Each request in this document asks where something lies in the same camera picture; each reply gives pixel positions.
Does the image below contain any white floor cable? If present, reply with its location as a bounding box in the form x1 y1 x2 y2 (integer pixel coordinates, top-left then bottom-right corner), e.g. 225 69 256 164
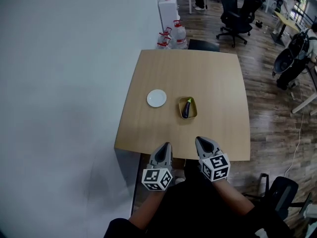
283 79 306 179

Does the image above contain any black chair backrest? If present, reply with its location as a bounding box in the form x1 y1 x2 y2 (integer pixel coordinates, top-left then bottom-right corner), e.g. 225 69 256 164
187 39 221 53

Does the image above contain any person's black clothing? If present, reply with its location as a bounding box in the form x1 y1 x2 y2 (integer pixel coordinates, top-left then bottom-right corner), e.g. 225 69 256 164
103 158 294 238

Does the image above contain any wooden table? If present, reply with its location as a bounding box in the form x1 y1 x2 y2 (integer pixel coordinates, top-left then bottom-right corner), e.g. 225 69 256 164
114 49 251 162

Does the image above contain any purple eggplant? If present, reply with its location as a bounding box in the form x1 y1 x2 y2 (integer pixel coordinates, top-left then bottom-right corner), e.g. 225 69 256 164
182 97 195 118

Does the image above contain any white cabinet box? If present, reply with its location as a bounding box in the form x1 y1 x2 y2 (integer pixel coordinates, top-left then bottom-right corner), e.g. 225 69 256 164
155 0 181 32

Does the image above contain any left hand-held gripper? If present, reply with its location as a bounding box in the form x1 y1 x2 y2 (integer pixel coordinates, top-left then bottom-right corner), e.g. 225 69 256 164
141 143 174 192

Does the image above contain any person's right forearm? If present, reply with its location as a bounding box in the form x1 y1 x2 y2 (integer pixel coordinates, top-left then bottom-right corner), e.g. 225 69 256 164
211 179 256 224

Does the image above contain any black mesh office chair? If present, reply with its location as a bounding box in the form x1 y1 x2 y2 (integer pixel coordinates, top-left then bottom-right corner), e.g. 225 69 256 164
244 173 313 224

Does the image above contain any person's left forearm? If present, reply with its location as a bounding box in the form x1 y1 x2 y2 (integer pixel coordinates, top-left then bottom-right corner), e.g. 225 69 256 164
128 188 169 230

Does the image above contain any yellow top desk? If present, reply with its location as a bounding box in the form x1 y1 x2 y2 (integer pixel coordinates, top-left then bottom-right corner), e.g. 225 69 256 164
271 10 308 47

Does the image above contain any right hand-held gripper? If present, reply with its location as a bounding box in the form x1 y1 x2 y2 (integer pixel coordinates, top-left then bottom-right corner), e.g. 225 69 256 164
195 136 231 183

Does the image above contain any tan rectangular tray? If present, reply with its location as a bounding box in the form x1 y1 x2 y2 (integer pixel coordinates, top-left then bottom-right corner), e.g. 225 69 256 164
178 96 199 120

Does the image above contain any white round plate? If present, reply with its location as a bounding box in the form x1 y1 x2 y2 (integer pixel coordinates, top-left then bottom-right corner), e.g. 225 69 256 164
146 89 167 108

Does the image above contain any large clear water jug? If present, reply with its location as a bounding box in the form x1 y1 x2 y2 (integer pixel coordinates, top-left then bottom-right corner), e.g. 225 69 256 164
170 20 188 50

